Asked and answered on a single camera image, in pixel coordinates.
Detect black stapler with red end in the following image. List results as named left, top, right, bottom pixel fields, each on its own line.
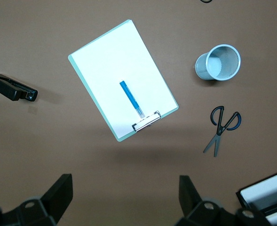
left=0, top=72, right=39, bottom=102

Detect blue marker pen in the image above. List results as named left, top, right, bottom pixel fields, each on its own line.
left=119, top=79, right=144, bottom=119

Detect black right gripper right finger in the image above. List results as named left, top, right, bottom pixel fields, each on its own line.
left=175, top=175, right=273, bottom=226

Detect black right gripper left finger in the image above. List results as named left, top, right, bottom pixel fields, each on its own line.
left=0, top=173, right=73, bottom=226

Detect silver mesh pen cup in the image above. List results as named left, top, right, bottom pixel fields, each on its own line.
left=195, top=44, right=241, bottom=81

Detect teal clipboard with metal clip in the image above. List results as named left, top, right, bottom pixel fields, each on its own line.
left=68, top=19, right=179, bottom=142

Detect scissors with dark handles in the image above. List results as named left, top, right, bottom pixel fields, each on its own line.
left=203, top=105, right=242, bottom=158

